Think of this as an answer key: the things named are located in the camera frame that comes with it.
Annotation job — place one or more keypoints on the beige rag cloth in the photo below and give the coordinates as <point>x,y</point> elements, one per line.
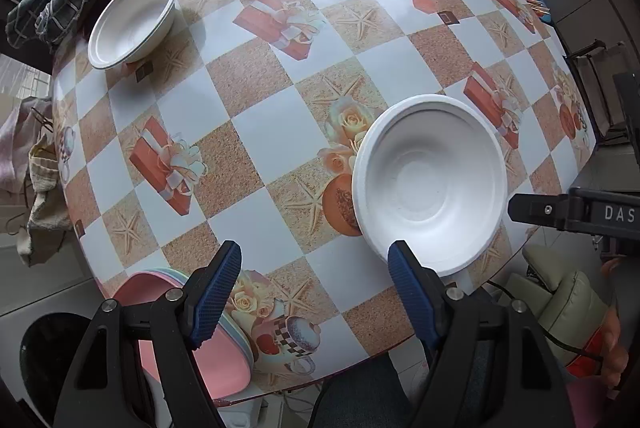
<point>48,220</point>

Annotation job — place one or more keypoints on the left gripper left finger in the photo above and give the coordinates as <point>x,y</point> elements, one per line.
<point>207,291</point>

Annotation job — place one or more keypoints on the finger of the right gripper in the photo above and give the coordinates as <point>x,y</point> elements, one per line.
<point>539,210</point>

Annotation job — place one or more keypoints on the black folding chair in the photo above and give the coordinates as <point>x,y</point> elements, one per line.
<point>594,68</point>

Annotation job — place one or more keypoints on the white foam bowl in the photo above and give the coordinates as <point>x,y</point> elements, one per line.
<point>429,171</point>
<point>129,30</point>

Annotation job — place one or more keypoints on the blue jeans leg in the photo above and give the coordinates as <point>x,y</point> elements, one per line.
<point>367,395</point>

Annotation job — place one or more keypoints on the pink towel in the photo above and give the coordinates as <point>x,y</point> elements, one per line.
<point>19,133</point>

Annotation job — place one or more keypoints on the green leather chair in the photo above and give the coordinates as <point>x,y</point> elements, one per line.
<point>581,325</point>

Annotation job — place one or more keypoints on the white washing machine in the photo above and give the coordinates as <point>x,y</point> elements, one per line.
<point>84,372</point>

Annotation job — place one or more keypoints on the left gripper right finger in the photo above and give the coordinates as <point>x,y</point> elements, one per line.
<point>421,292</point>

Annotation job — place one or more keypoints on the patterned checkered tablecloth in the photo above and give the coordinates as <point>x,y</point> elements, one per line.
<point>247,127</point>

